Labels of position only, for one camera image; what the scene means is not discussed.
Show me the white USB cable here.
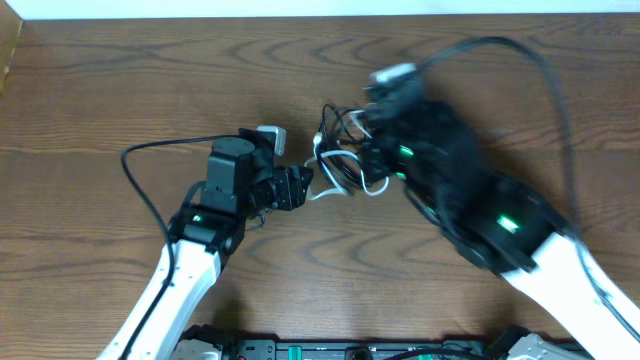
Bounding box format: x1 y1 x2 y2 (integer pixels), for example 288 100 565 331
303 109 390 202

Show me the black USB cable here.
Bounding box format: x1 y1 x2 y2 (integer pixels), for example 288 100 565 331
319 103 381 194

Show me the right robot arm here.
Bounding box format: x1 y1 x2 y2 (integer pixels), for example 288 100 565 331
362 74 639 359

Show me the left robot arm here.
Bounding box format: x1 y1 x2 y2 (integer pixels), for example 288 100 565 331
100 126 313 359

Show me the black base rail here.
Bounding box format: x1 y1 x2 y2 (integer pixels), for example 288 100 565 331
169 324 611 360

